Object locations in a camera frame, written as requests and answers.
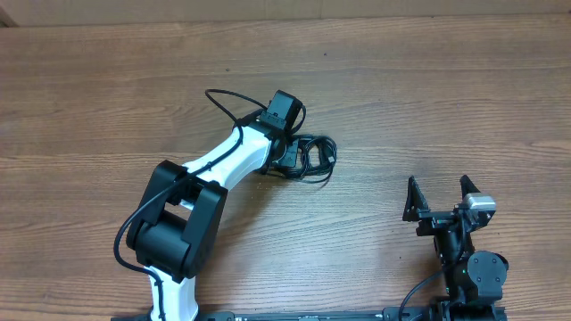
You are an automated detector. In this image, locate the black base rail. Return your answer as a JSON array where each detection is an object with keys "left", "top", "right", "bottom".
[{"left": 111, "top": 307, "right": 509, "bottom": 321}]

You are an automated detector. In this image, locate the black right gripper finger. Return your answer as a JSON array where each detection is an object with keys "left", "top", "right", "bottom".
[
  {"left": 459, "top": 175, "right": 480, "bottom": 198},
  {"left": 402, "top": 176, "right": 430, "bottom": 222}
]

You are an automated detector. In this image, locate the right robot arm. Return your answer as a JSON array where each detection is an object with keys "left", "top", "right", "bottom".
[{"left": 402, "top": 175, "right": 509, "bottom": 306}]

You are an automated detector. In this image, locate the black usb cable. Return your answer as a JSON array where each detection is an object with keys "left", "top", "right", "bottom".
[{"left": 262, "top": 134, "right": 339, "bottom": 185}]

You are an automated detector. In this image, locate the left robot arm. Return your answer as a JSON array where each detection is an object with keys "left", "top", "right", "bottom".
[{"left": 113, "top": 90, "right": 306, "bottom": 320}]

